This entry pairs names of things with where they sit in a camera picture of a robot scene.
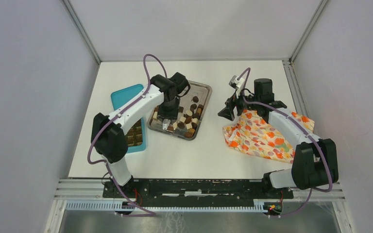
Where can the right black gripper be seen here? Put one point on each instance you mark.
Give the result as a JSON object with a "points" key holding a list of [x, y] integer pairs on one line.
{"points": [[228, 112]]}

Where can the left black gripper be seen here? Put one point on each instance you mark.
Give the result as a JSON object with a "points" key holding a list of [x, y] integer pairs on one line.
{"points": [[173, 114]]}

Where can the metal serving tongs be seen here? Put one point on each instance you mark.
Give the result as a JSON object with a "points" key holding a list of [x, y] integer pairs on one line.
{"points": [[166, 124]]}

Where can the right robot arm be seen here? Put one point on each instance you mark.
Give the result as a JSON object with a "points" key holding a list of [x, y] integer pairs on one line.
{"points": [[315, 163]]}

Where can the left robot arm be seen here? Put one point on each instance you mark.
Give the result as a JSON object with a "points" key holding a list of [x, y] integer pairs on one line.
{"points": [[109, 131]]}

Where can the teal chocolate box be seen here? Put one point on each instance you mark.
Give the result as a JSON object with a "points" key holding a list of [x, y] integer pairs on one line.
{"points": [[136, 137]]}

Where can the pile of assorted chocolates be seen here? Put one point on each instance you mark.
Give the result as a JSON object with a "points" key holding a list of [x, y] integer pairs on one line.
{"points": [[186, 125]]}

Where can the silver metal tray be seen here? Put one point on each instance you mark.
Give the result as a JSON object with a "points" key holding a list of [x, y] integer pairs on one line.
{"points": [[203, 91]]}

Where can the floral cloth bag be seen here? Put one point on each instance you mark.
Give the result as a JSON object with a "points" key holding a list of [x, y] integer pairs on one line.
{"points": [[253, 136]]}

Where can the teal box lid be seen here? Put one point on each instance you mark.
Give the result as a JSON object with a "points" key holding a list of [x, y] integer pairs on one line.
{"points": [[121, 97]]}

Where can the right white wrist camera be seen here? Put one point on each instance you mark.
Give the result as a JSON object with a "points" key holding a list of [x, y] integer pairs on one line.
{"points": [[237, 84]]}

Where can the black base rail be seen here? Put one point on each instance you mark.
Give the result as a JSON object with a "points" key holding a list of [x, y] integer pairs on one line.
{"points": [[196, 193]]}

